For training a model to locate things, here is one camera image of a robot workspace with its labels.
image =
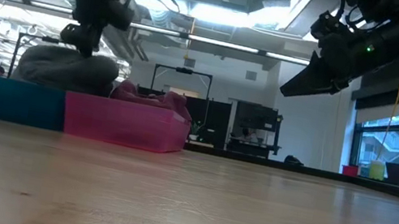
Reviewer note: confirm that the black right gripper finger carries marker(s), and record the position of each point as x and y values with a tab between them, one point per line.
308	77
301	94

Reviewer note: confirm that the pink plastic bin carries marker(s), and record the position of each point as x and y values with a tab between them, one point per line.
123	123

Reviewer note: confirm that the square wall vent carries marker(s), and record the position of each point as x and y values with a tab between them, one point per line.
251	75
189	63

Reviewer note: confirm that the small red bin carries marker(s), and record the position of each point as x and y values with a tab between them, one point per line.
350	170

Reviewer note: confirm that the black bag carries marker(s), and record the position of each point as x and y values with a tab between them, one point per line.
294	160

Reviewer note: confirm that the black camera frame stand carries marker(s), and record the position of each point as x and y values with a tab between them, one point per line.
184	70

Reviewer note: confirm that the small potted plant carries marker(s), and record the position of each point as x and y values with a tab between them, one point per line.
195	131

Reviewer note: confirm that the yellow-green container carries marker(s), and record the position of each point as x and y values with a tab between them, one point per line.
377	170

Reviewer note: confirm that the long ceiling light fixture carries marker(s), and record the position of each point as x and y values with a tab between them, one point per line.
220	43

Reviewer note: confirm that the black metal stand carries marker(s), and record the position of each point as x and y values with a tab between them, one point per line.
16	55

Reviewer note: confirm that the black desk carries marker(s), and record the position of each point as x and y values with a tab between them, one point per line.
252	148

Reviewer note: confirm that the grey baseball cap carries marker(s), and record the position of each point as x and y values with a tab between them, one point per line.
67	70

